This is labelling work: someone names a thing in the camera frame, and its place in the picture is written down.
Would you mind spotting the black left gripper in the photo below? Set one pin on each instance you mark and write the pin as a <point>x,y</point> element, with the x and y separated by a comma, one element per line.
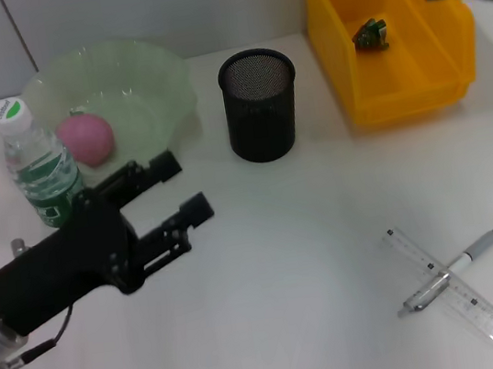
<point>67,257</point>

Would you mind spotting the green plastic wrapper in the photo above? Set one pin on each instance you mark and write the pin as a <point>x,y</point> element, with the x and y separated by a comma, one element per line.
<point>370,36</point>

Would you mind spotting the pink toy peach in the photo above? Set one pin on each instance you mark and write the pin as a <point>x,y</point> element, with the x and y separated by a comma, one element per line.
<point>87,141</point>

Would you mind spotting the clear water bottle green label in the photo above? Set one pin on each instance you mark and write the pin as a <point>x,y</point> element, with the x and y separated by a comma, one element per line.
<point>46,177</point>

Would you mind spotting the grey marker pen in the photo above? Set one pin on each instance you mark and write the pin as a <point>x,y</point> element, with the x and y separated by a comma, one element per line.
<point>462,261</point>

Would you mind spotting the transparent plastic ruler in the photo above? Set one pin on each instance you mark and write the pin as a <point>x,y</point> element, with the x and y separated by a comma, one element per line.
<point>478,307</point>

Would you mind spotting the pale green glass fruit plate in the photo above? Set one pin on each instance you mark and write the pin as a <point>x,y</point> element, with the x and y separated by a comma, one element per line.
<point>145,97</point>

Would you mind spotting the black mesh pen holder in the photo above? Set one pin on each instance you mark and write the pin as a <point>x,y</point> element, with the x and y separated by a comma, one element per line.
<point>260,117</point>

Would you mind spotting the yellow plastic storage bin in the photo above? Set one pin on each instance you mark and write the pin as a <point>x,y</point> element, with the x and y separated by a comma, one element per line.
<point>394,55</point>

